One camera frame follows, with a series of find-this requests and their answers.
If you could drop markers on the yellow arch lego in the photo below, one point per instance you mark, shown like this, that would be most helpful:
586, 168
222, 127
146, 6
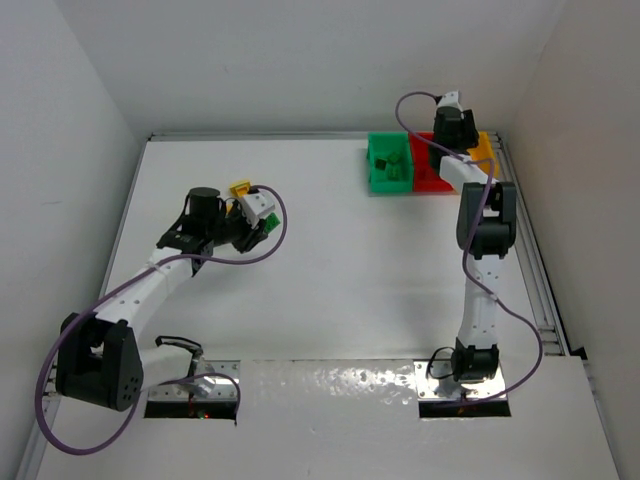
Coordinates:
240, 188

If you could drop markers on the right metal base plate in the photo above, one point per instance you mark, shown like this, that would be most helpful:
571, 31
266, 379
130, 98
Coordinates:
436, 387

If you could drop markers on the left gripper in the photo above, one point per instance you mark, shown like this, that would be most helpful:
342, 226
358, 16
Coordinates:
245, 235

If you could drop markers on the aluminium frame rail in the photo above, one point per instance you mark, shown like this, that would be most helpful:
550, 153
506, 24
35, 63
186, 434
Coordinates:
545, 312

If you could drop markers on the green square lego brick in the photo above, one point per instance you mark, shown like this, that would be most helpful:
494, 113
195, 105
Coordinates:
393, 173

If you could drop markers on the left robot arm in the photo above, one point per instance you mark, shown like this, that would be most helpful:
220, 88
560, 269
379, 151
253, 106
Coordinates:
100, 360

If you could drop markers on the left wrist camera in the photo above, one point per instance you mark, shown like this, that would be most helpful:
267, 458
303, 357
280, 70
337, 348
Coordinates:
256, 207

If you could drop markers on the metal base plate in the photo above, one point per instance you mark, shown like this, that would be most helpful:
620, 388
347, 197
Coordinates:
214, 383
436, 387

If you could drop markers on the green plastic bin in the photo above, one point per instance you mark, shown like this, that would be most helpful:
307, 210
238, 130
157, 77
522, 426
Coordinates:
381, 145

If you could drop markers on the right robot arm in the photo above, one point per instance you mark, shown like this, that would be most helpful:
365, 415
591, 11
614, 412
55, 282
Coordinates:
485, 232

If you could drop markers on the yellow plastic bin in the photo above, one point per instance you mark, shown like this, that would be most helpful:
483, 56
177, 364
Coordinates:
484, 151

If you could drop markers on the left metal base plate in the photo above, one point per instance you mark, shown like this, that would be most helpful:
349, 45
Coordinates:
214, 383

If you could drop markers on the red plastic bin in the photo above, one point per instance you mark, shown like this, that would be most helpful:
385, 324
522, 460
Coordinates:
425, 179

